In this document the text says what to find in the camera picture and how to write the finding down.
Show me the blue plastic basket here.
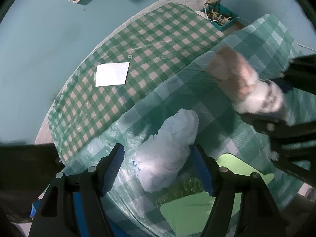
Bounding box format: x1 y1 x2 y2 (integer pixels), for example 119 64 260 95
197 1 239 32

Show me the light green cloth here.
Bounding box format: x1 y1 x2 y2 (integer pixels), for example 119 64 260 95
159 153 275 237

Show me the dark green checked tablecloth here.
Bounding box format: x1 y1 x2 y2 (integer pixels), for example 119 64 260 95
48 2 226 166

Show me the white paper sheet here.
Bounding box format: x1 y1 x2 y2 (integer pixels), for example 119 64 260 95
95 62 130 87

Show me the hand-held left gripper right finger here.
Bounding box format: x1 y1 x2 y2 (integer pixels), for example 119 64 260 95
193 144 289 237

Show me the green sparkly scrub cloth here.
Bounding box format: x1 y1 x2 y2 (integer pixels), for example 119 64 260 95
152 173 215 204

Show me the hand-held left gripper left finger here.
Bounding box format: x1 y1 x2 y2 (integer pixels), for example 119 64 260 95
28 144 125 237

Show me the pink white fuzzy sock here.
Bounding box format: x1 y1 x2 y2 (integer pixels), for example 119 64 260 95
207 45 288 120

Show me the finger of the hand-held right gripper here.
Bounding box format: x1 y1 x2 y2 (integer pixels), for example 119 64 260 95
240 112 316 186
268 54 316 93

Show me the teal checked plastic tablecloth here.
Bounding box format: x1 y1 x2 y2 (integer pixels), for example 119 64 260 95
42 13 316 237

